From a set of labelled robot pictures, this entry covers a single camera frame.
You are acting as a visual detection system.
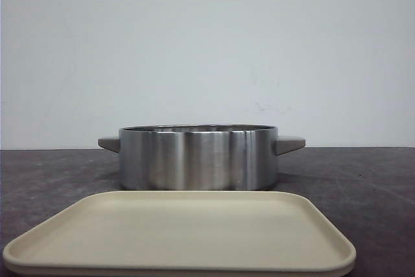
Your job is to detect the cream plastic tray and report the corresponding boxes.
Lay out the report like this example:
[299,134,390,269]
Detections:
[3,191,357,276]

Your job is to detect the steel steamer pot grey handles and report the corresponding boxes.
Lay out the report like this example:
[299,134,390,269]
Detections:
[98,125,305,191]

